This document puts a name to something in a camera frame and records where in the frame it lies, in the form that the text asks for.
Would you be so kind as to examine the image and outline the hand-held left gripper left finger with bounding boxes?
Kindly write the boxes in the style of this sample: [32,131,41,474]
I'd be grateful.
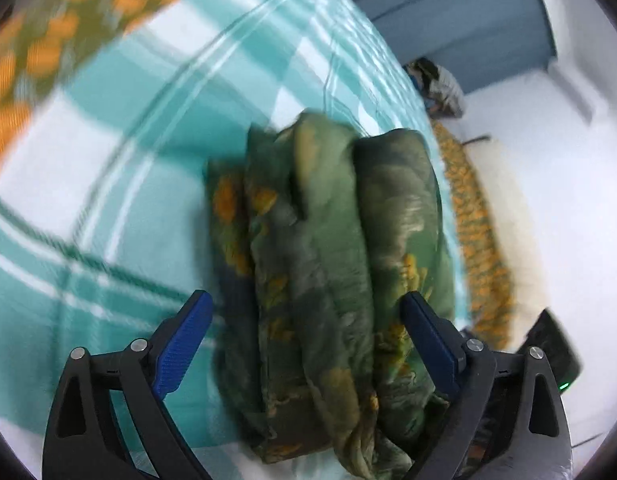
[42,290,214,480]

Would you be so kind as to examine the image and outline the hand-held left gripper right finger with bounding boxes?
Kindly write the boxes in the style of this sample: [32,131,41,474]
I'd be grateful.
[399,291,573,480]

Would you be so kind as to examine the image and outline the pile of clothes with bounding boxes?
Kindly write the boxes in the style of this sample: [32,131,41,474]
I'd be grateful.
[403,57,467,119]

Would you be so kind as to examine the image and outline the blue curtain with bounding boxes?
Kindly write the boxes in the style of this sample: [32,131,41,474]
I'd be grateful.
[338,0,560,97]

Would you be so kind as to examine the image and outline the green tree print jacket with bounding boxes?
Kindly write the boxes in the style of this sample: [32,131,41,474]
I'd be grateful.
[203,110,461,480]

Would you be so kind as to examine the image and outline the orange floral quilt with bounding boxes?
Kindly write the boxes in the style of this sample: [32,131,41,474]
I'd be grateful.
[0,0,520,352]

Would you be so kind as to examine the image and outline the teal plaid blanket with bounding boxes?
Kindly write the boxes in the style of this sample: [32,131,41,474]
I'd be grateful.
[0,0,470,467]

